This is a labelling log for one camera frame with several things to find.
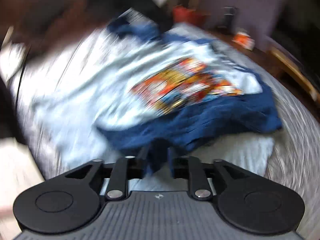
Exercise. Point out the wooden TV cabinet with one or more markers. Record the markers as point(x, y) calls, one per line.
point(276, 68)

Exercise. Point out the blue raglan graphic shirt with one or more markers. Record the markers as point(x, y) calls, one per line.
point(194, 103)

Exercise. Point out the black cylindrical speaker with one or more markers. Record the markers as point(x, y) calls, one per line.
point(226, 24)

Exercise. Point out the orange white tissue box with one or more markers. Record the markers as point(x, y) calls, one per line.
point(243, 39)

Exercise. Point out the red plant pot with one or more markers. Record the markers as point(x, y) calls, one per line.
point(194, 17)

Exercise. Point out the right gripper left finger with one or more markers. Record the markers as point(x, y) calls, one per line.
point(142, 162)

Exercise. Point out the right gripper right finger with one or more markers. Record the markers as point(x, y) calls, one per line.
point(174, 162)

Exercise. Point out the silver quilted table cover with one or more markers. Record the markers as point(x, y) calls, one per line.
point(65, 95)

